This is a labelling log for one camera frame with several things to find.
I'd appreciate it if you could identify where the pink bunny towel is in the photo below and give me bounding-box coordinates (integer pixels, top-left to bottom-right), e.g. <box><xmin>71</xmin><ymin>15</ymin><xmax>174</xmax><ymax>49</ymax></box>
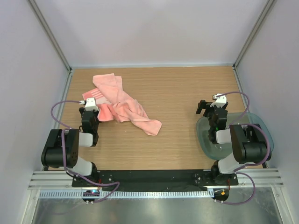
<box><xmin>82</xmin><ymin>88</ymin><xmax>114</xmax><ymax>122</ymax></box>

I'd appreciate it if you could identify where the plain pink towel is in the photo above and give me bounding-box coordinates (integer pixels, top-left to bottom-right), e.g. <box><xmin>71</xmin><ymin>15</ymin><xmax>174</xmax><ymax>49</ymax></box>
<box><xmin>93</xmin><ymin>73</ymin><xmax>162</xmax><ymax>136</ymax></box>

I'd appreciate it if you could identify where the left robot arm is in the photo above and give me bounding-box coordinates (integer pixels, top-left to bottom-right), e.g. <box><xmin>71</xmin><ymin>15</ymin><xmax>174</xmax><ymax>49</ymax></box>
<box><xmin>41</xmin><ymin>107</ymin><xmax>100</xmax><ymax>187</ymax></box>

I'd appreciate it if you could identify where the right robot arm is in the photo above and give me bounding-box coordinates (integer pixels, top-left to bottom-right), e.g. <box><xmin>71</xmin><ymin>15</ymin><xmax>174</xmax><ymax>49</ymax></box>
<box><xmin>196</xmin><ymin>100</ymin><xmax>272</xmax><ymax>186</ymax></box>

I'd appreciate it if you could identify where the clear blue plastic tray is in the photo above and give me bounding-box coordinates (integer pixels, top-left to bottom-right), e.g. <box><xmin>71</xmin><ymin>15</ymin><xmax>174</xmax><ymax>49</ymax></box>
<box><xmin>196</xmin><ymin>112</ymin><xmax>274</xmax><ymax>163</ymax></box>

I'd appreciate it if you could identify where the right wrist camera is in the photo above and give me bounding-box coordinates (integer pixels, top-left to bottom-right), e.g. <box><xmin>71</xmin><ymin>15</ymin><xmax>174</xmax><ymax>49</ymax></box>
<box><xmin>210</xmin><ymin>93</ymin><xmax>227</xmax><ymax>107</ymax></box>

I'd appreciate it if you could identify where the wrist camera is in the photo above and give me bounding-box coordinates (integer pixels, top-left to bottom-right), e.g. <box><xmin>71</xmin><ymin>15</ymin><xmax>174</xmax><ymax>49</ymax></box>
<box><xmin>210</xmin><ymin>93</ymin><xmax>227</xmax><ymax>107</ymax></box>
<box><xmin>79</xmin><ymin>98</ymin><xmax>99</xmax><ymax>112</ymax></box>

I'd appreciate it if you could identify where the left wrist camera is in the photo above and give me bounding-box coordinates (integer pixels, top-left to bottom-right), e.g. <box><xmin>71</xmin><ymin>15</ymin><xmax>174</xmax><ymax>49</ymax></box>
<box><xmin>79</xmin><ymin>98</ymin><xmax>99</xmax><ymax>112</ymax></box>

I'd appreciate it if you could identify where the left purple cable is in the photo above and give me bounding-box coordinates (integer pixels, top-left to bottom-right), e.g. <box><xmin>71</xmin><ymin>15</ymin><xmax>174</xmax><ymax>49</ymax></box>
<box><xmin>51</xmin><ymin>100</ymin><xmax>120</xmax><ymax>203</ymax></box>

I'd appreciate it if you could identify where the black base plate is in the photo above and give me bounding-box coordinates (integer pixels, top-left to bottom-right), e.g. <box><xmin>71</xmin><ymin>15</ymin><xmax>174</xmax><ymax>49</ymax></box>
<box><xmin>72</xmin><ymin>169</ymin><xmax>238</xmax><ymax>187</ymax></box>

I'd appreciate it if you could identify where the white slotted cable duct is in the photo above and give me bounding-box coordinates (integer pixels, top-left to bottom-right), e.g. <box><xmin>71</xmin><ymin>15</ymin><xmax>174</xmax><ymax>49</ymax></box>
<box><xmin>39</xmin><ymin>189</ymin><xmax>214</xmax><ymax>199</ymax></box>

